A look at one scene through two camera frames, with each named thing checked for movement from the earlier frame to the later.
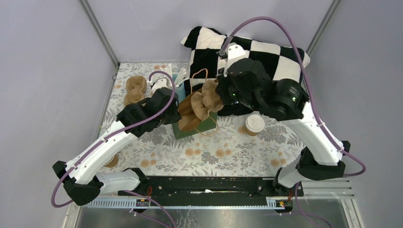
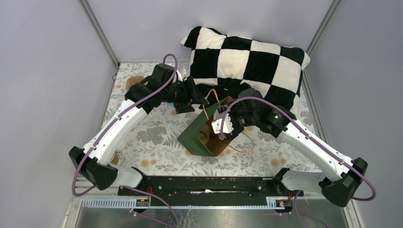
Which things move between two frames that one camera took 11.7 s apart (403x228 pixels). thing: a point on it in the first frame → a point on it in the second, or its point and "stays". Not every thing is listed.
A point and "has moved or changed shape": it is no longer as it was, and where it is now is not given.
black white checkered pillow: [206, 47] stays
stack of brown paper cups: [113, 162] stays
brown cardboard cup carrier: [208, 100] → [204, 135]
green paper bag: [188, 123] has moved or changed shape
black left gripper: [177, 116] → [192, 95]
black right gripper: [222, 81] → [234, 108]
